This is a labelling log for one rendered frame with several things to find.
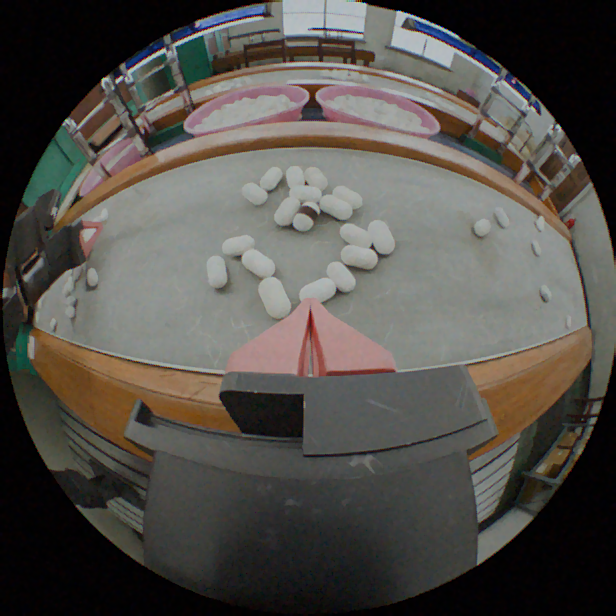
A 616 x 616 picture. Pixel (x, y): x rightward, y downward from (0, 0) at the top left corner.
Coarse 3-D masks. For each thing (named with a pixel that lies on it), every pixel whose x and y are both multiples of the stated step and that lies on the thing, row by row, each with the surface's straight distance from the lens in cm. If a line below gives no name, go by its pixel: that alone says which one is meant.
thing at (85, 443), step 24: (72, 432) 75; (96, 432) 60; (72, 456) 89; (96, 456) 63; (120, 456) 51; (480, 456) 45; (504, 456) 53; (144, 480) 48; (480, 480) 50; (504, 480) 61; (120, 504) 71; (480, 504) 59
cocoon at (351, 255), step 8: (344, 248) 21; (352, 248) 20; (360, 248) 21; (344, 256) 20; (352, 256) 20; (360, 256) 20; (368, 256) 20; (376, 256) 21; (352, 264) 21; (360, 264) 21; (368, 264) 21
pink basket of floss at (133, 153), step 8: (120, 144) 87; (128, 144) 86; (112, 152) 88; (128, 152) 65; (136, 152) 68; (104, 160) 89; (120, 160) 64; (128, 160) 66; (136, 160) 69; (112, 168) 64; (120, 168) 65; (88, 176) 86; (96, 176) 87; (88, 184) 84; (96, 184) 65; (80, 192) 78; (88, 192) 68
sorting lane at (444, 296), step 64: (128, 192) 48; (192, 192) 33; (384, 192) 29; (448, 192) 36; (128, 256) 34; (192, 256) 26; (320, 256) 22; (384, 256) 23; (448, 256) 28; (512, 256) 40; (64, 320) 51; (128, 320) 30; (192, 320) 23; (256, 320) 20; (384, 320) 21; (448, 320) 25; (512, 320) 34; (576, 320) 74
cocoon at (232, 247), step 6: (228, 240) 22; (234, 240) 22; (240, 240) 22; (246, 240) 22; (252, 240) 22; (228, 246) 22; (234, 246) 22; (240, 246) 22; (246, 246) 21; (252, 246) 22; (228, 252) 22; (234, 252) 22; (240, 252) 22
